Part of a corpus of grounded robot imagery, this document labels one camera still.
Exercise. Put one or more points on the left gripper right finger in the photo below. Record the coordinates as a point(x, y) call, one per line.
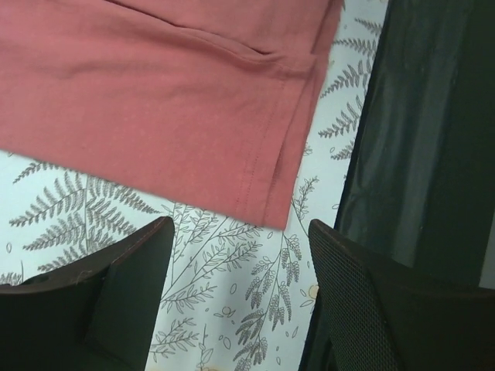
point(381, 315)

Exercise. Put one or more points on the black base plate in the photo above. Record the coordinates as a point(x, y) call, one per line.
point(420, 185)

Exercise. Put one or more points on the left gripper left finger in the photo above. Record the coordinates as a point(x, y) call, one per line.
point(97, 313)

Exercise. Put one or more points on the dusty pink t shirt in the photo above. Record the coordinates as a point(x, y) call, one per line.
point(207, 103)

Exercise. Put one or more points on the floral patterned table mat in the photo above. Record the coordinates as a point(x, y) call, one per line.
point(237, 297)

